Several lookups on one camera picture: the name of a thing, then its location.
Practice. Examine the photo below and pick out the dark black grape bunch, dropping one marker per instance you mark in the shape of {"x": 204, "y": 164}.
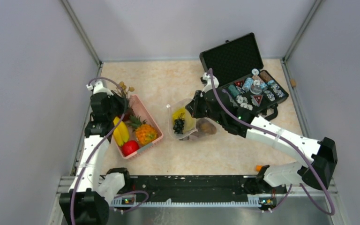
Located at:
{"x": 178, "y": 126}

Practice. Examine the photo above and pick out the black poker chip case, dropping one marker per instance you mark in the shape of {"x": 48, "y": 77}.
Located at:
{"x": 233, "y": 62}

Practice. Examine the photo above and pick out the clear zip top bag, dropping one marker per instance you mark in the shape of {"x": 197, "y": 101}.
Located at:
{"x": 191, "y": 135}

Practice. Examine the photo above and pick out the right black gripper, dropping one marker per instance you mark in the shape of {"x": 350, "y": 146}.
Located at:
{"x": 193, "y": 106}

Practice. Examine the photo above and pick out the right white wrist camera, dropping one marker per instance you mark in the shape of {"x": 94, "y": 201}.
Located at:
{"x": 209, "y": 82}

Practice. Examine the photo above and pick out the tan longan fruit cluster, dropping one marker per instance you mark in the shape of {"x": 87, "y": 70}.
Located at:
{"x": 124, "y": 91}

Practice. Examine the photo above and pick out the light blue poker chip stack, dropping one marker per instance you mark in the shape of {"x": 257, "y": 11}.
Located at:
{"x": 248, "y": 84}

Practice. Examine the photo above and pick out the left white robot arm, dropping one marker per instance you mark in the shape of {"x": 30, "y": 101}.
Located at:
{"x": 82, "y": 204}

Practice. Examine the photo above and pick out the orange spiky fruit toy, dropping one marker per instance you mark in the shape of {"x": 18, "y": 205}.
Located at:
{"x": 144, "y": 132}

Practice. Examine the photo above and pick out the yellow banana bunch toy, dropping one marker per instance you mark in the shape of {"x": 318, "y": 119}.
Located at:
{"x": 121, "y": 133}

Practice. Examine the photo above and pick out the green poker chip stack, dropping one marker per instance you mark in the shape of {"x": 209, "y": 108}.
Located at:
{"x": 234, "y": 90}

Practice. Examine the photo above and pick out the dark red plum toy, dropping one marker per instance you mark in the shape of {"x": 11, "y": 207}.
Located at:
{"x": 129, "y": 112}

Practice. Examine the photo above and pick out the pink plastic food basket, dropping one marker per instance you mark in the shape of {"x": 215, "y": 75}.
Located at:
{"x": 140, "y": 110}

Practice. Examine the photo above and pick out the yellow napa cabbage toy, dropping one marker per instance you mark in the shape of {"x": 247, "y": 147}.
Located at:
{"x": 189, "y": 120}

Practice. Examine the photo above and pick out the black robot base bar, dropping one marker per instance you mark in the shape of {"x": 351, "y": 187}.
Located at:
{"x": 193, "y": 189}

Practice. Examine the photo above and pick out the red apple toy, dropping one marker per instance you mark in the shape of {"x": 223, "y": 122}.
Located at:
{"x": 129, "y": 147}

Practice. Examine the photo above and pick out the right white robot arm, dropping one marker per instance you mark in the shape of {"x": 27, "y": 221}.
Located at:
{"x": 315, "y": 160}

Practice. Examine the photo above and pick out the brown mushroom toy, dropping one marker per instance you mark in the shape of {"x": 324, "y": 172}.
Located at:
{"x": 205, "y": 127}

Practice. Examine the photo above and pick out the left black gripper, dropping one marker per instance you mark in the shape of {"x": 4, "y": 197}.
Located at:
{"x": 122, "y": 101}

